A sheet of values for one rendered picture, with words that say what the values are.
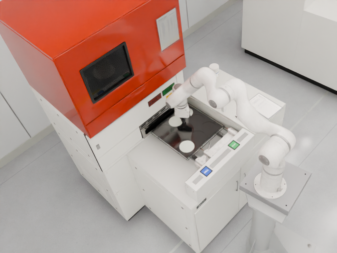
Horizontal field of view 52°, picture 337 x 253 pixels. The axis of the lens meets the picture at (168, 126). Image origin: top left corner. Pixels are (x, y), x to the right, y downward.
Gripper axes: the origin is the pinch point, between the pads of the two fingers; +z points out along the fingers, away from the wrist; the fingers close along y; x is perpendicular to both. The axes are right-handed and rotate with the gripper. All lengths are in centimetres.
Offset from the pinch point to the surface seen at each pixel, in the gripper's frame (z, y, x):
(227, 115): -4.4, 30.3, 2.8
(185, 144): 2.1, 5.0, -19.9
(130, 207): 70, -44, -37
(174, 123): 2.0, -6.4, -2.4
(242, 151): 1.9, 42.5, -21.3
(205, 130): 2.2, 16.2, -6.0
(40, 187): 92, -145, -20
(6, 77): 6, -170, 41
